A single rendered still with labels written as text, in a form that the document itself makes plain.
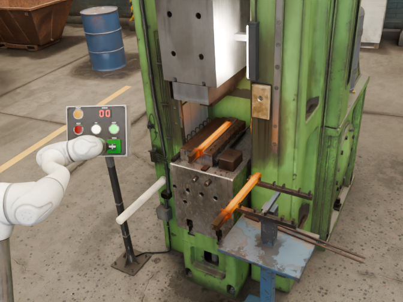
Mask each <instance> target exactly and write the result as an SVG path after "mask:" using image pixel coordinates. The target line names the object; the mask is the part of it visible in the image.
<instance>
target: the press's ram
mask: <svg viewBox="0 0 403 302"><path fill-rule="evenodd" d="M154 1H155V10H156V16H157V26H158V35H159V41H160V51H161V60H162V66H163V76H164V80H168V81H176V80H177V82H181V83H189V84H196V85H201V86H203V85H204V84H206V86H209V87H219V86H220V85H222V84H223V83H224V82H225V81H227V80H228V79H229V78H230V77H232V76H233V75H235V74H236V73H237V72H238V71H240V70H241V69H242V68H244V67H245V66H247V25H246V23H248V22H249V21H250V0H154Z"/></svg>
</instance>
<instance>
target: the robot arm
mask: <svg viewBox="0 0 403 302"><path fill-rule="evenodd" d="M113 149H116V144H109V143H107V142H106V141H105V140H103V139H102V138H97V137H94V136H92V135H83V136H80V137H77V138H75V139H73V140H69V141H62V142H58V143H55V144H51V145H48V146H46V147H44V148H42V149H41V150H39V151H38V153H37V155H36V161H37V164H38V165H39V166H40V167H42V169H43V171H44V172H45V173H46V174H48V176H46V177H43V178H42V179H40V180H39V181H37V182H26V183H0V302H14V290H13V275H12V267H11V252H10V236H11V235H12V233H13V229H14V226H15V224H21V225H24V226H31V225H36V224H38V223H40V222H42V221H44V220H45V219H47V218H48V217H49V216H50V215H51V214H52V213H53V212H54V211H55V210H56V208H57V207H58V205H59V204H60V202H61V199H62V198H63V196H64V193H65V190H66V188H67V185H68V182H69V180H70V173H69V171H68V170H67V169H66V166H68V165H69V164H71V163H73V162H77V161H82V160H86V159H91V158H94V157H96V156H100V155H102V154H104V153H106V152H107V150H113Z"/></svg>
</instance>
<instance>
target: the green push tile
mask: <svg viewBox="0 0 403 302"><path fill-rule="evenodd" d="M107 143H109V144H116V149H113V150H107V153H121V140H107Z"/></svg>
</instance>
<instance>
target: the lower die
mask: <svg viewBox="0 0 403 302"><path fill-rule="evenodd" d="M229 119H235V120H234V121H233V122H232V123H231V124H230V125H229V126H228V127H227V128H226V129H225V130H223V132H222V133H220V135H219V136H217V138H216V139H214V140H213V141H212V142H211V143H210V144H209V145H208V146H207V147H206V148H205V149H204V150H203V151H202V152H203V155H202V156H200V157H199V158H198V159H197V160H196V161H195V162H194V163H197V164H202V165H209V166H210V167H213V166H214V165H215V164H216V163H214V162H213V160H214V158H215V155H216V154H215V150H214V149H212V150H211V151H210V149H211V148H215V149H216V152H217V155H218V154H219V146H218V145H216V146H215V147H214V145H215V144H219V145H220V146H221V151H222V150H223V147H224V143H225V147H226V146H227V139H226V138H225V137H224V138H223V139H222V137H223V136H226V137H227V138H228V143H230V142H231V135H232V140H233V139H234V131H233V130H231V131H230V132H229V130H230V129H234V130H235V131H236V136H237V133H238V128H237V127H234V126H235V125H236V126H238V127H239V132H241V131H243V130H244V129H245V128H246V121H244V120H238V118H235V117H229V118H226V117H222V118H218V117H216V118H214V120H212V122H210V123H209V125H206V126H205V129H204V128H203V129H202V130H201V132H198V133H197V136H196V135H195V136H193V139H190V140H189V143H188V142H187V143H186V144H184V145H183V146H182V147H181V148H180V149H179V151H180V157H181V159H182V160H185V161H188V157H187V155H188V154H189V153H190V152H192V151H193V150H194V148H198V147H199V146H200V145H201V144H202V143H203V142H204V141H205V140H207V139H208V138H209V137H210V136H211V135H212V134H213V133H214V132H215V131H216V130H217V129H218V128H219V127H220V126H222V125H223V124H224V123H225V122H226V121H228V120H229ZM233 127H234V128H233ZM228 132H229V133H231V135H230V134H227V135H226V133H228ZM219 140H222V141H224V143H223V142H222V141H220V142H218V141H219Z"/></svg>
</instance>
